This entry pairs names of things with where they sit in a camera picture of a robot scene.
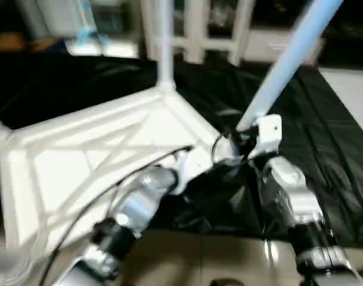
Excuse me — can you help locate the white plastic table top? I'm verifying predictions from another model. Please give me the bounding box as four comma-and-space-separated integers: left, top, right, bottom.
0, 80, 237, 281

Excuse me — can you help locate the black work mat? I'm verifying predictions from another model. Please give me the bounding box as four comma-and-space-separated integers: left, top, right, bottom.
0, 51, 363, 248

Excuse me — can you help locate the white low drawer unit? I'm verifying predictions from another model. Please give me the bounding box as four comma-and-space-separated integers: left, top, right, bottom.
244, 27, 325, 66

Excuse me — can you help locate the white sheet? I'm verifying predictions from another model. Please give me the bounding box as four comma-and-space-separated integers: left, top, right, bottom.
318, 67, 363, 144

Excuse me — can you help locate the white glass-door cabinet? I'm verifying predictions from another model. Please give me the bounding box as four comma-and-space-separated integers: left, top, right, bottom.
138, 0, 256, 66

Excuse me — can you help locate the dark robot right foot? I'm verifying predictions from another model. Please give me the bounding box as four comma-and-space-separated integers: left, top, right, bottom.
208, 278, 246, 286

